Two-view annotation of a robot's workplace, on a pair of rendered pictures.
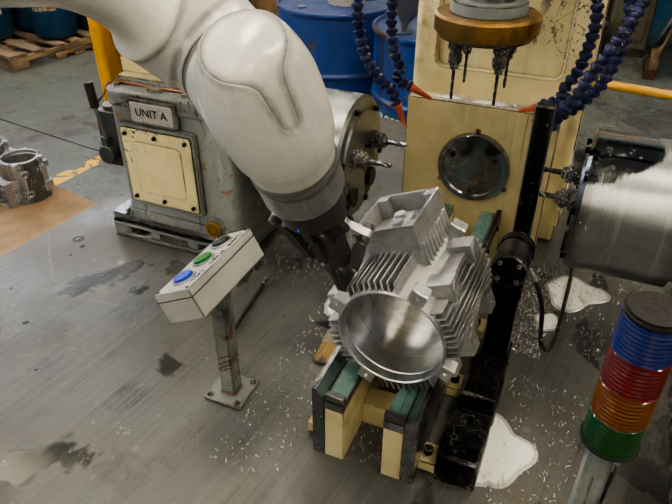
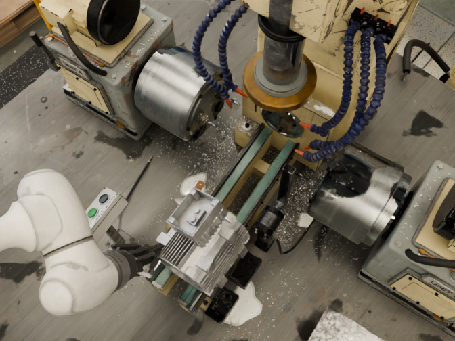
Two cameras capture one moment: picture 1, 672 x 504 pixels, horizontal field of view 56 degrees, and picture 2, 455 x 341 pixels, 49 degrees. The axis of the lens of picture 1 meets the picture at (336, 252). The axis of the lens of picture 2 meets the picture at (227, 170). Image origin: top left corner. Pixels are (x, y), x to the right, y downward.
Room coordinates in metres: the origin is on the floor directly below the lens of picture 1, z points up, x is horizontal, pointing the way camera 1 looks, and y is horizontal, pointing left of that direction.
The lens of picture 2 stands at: (0.42, -0.28, 2.37)
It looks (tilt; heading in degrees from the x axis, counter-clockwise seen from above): 67 degrees down; 14
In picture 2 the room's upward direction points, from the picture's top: 4 degrees counter-clockwise
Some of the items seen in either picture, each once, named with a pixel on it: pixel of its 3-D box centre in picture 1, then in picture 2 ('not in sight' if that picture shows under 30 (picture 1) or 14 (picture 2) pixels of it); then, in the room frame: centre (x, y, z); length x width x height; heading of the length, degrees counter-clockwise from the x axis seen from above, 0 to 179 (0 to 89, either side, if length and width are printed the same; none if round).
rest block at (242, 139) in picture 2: not in sight; (247, 132); (1.19, -0.17, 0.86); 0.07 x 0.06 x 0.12; 67
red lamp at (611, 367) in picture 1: (636, 365); not in sight; (0.47, -0.31, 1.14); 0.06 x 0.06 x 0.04
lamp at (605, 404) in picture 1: (625, 396); not in sight; (0.47, -0.31, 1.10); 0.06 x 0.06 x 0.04
